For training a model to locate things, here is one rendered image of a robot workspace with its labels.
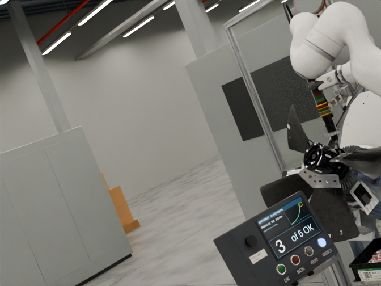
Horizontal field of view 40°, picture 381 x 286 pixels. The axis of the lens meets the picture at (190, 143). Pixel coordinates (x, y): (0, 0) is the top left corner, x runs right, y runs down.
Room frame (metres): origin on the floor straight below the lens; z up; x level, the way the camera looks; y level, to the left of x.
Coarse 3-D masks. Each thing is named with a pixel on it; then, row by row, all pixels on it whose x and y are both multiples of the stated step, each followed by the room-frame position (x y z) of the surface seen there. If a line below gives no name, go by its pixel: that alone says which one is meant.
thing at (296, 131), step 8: (288, 120) 2.40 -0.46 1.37; (296, 120) 2.30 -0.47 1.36; (288, 128) 2.41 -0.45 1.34; (296, 128) 2.31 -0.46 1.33; (288, 136) 2.43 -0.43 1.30; (296, 136) 2.33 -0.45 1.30; (304, 136) 2.23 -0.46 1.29; (288, 144) 2.45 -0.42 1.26; (296, 144) 2.36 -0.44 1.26; (304, 144) 2.26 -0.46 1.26; (304, 152) 2.31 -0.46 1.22
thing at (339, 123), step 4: (360, 88) 2.03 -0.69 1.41; (356, 92) 2.05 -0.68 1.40; (352, 96) 2.08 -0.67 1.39; (356, 96) 2.01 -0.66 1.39; (352, 100) 2.02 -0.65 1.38; (348, 104) 2.06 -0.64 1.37; (348, 108) 2.14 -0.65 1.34; (344, 112) 2.04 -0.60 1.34; (344, 116) 2.13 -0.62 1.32; (340, 120) 2.06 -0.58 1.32; (344, 120) 2.17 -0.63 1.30; (336, 124) 2.08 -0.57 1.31; (340, 124) 2.12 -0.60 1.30
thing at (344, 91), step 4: (340, 88) 2.62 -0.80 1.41; (344, 88) 2.54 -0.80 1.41; (348, 88) 2.59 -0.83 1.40; (336, 92) 2.56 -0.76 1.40; (340, 92) 2.55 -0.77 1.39; (344, 92) 2.54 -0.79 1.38; (348, 92) 2.54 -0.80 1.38; (344, 96) 2.54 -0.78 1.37; (348, 96) 2.54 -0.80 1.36; (344, 100) 2.55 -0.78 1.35
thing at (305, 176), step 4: (304, 168) 2.16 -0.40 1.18; (300, 172) 2.17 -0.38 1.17; (308, 172) 2.16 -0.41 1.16; (312, 172) 2.15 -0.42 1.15; (304, 176) 2.17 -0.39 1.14; (308, 176) 2.16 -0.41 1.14; (312, 176) 2.15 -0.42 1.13; (308, 180) 2.16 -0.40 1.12; (312, 180) 2.16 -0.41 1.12; (312, 184) 2.16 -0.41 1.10
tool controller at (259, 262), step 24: (264, 216) 1.32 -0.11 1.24; (288, 216) 1.35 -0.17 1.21; (312, 216) 1.37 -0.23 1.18; (216, 240) 1.34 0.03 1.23; (240, 240) 1.27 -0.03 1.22; (264, 240) 1.29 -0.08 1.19; (288, 240) 1.32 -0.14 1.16; (312, 240) 1.34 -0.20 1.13; (240, 264) 1.28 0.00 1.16; (264, 264) 1.26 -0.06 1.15; (288, 264) 1.29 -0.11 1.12; (312, 264) 1.31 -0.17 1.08
